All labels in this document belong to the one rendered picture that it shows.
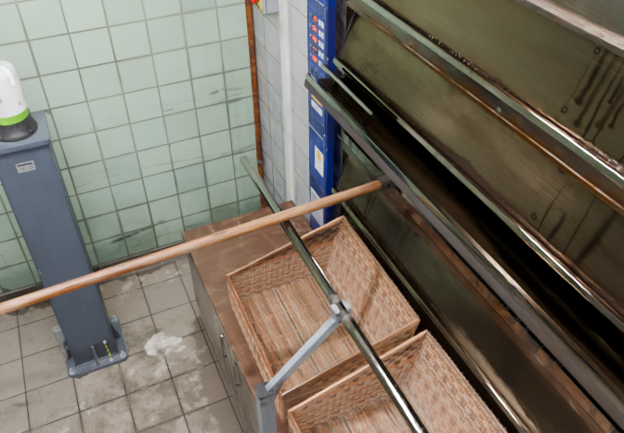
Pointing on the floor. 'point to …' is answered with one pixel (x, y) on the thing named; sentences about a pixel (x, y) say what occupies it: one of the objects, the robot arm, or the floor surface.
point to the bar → (266, 420)
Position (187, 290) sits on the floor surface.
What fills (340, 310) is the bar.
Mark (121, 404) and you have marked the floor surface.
